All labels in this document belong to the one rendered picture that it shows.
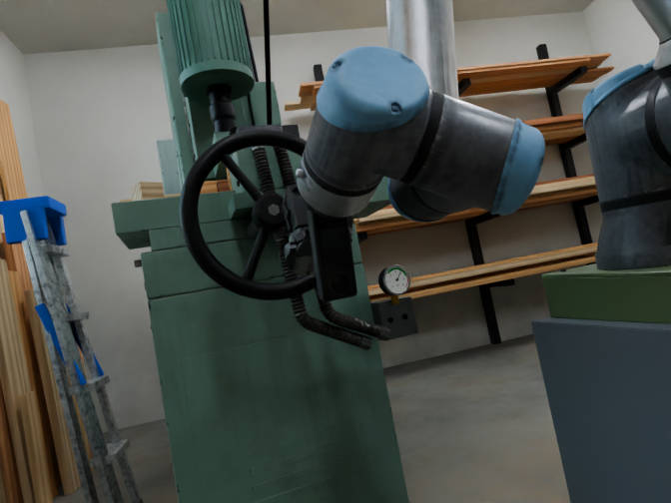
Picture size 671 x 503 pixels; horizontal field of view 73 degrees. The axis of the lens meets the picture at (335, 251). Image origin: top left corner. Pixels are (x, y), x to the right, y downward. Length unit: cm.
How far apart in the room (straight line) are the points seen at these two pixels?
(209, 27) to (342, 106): 82
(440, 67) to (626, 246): 36
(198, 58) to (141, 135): 255
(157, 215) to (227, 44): 45
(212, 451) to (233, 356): 17
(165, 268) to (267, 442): 38
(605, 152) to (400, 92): 43
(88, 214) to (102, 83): 97
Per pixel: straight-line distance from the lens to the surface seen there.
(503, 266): 335
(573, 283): 79
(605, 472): 83
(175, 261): 91
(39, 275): 177
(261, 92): 141
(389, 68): 43
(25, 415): 221
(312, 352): 94
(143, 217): 93
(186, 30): 120
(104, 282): 352
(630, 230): 75
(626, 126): 74
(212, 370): 91
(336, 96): 40
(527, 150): 45
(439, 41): 62
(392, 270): 94
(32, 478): 225
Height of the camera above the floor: 67
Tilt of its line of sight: 4 degrees up
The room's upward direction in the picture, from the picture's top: 11 degrees counter-clockwise
